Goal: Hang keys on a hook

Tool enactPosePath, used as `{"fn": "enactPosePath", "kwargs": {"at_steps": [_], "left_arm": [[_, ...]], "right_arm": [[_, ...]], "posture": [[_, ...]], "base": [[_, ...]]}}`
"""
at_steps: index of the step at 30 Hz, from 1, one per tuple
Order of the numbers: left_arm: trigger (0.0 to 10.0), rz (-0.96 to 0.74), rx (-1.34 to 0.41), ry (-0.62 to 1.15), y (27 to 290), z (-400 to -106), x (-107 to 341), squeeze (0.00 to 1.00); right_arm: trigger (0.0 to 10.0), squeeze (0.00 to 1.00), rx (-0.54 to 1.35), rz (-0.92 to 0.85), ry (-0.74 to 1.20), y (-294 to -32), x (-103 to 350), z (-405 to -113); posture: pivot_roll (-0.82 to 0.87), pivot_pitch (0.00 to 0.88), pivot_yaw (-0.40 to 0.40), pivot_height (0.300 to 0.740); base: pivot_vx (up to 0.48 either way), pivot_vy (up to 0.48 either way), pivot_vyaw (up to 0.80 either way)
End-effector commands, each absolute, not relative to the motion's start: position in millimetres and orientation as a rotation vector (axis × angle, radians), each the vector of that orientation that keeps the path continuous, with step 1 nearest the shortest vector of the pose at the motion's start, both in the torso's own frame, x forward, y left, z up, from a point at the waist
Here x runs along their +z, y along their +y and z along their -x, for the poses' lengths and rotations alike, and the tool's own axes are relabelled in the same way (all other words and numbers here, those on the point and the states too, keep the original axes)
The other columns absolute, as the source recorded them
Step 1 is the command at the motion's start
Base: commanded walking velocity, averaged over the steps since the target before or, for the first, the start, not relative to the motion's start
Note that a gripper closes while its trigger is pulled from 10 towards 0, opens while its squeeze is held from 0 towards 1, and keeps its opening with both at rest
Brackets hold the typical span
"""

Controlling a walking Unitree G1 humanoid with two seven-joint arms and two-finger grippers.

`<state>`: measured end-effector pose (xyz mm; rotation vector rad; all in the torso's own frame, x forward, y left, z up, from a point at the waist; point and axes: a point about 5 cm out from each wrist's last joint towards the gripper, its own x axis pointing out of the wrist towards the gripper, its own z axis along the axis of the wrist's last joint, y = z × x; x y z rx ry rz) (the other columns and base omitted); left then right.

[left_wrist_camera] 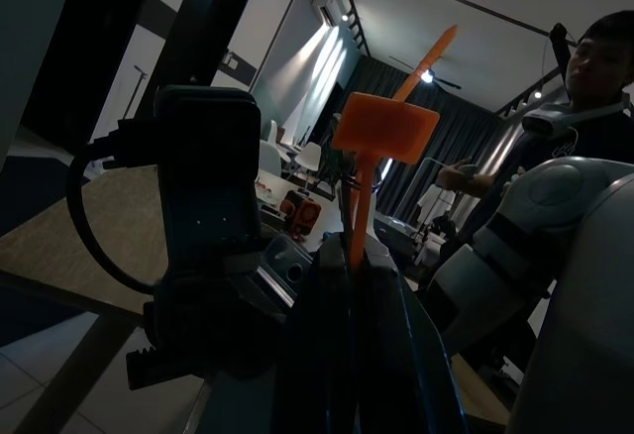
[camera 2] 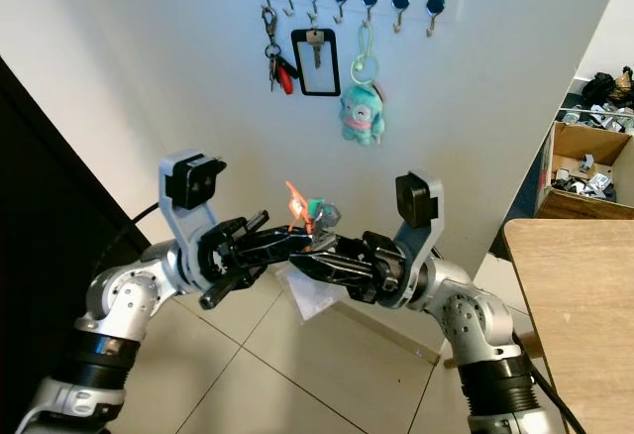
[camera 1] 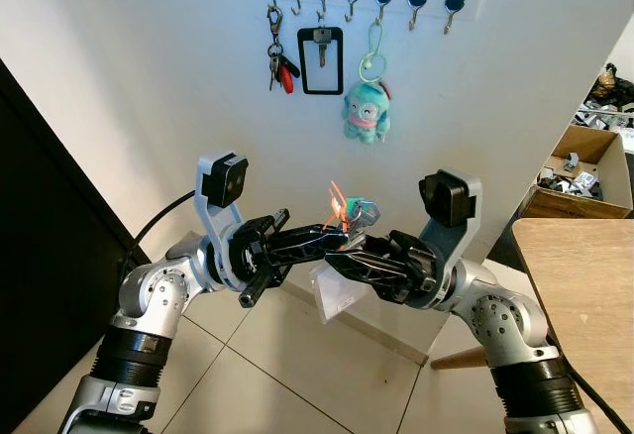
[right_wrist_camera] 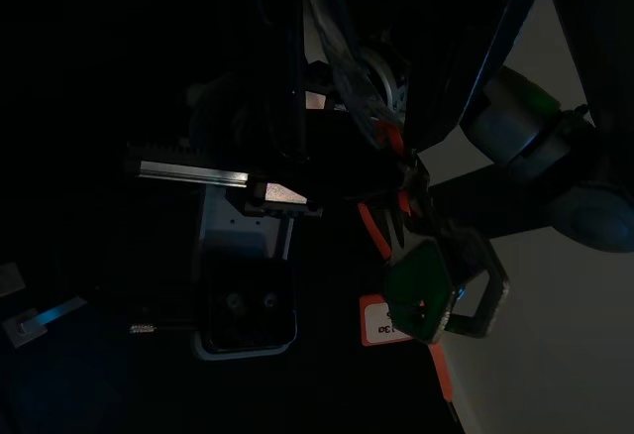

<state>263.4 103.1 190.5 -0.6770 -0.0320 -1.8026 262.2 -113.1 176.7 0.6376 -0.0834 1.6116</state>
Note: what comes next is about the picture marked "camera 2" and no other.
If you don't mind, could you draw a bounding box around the dark brown door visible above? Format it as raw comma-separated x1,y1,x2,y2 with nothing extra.
0,62,120,434

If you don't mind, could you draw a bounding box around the key bunch with red fob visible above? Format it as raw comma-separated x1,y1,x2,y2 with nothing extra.
261,8,296,95

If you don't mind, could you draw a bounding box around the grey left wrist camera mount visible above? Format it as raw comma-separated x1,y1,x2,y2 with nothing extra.
158,150,227,291

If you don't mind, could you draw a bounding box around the wooden table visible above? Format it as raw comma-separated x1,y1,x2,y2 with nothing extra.
503,218,634,434

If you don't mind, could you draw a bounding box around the black rectangular frame key tag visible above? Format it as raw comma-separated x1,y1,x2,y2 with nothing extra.
291,28,339,97

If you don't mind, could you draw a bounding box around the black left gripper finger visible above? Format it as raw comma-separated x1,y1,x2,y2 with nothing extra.
258,226,333,247
263,242,328,263

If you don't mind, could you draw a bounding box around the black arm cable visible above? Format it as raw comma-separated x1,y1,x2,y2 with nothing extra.
122,201,164,257
520,335,590,434

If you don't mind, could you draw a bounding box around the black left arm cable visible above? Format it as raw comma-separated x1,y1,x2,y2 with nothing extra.
122,201,164,257

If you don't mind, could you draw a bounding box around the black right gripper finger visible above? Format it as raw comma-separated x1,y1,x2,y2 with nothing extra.
317,233,377,257
292,256,379,301

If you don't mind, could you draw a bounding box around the silver key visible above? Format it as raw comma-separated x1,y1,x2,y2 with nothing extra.
306,30,324,70

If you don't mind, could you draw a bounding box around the cardboard box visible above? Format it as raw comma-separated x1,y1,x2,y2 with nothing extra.
537,120,634,219

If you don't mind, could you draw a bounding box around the silver metal parts heap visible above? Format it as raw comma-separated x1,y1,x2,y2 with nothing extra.
560,102,634,138

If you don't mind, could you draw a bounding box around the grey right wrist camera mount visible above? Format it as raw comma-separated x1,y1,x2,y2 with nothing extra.
394,169,445,306

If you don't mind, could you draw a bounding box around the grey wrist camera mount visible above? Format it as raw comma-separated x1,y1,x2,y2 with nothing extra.
158,150,227,291
394,169,445,306

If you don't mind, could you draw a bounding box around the clear key pouch orange tag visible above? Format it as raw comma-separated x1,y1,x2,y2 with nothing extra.
282,181,343,321

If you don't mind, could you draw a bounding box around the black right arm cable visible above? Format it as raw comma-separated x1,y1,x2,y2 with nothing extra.
520,335,590,434

